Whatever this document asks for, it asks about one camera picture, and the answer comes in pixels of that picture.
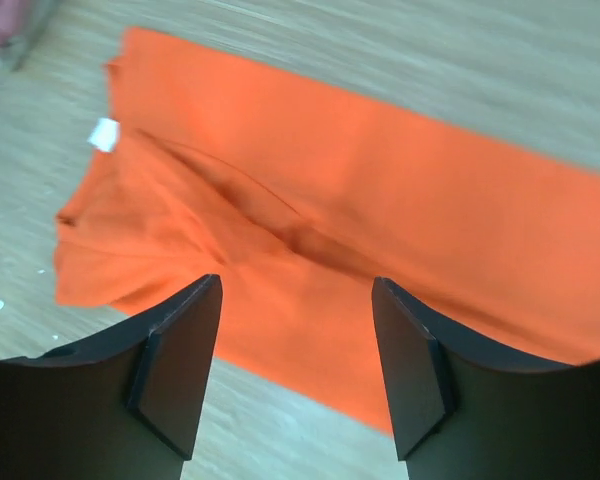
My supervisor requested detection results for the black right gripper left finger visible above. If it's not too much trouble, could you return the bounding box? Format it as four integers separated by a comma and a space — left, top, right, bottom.
0, 275, 223, 480

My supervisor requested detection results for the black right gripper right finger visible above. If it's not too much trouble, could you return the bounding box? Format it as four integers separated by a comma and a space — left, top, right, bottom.
372, 277, 600, 480

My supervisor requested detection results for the orange t-shirt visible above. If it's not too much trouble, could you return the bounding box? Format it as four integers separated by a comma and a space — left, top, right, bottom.
54, 27, 600, 432

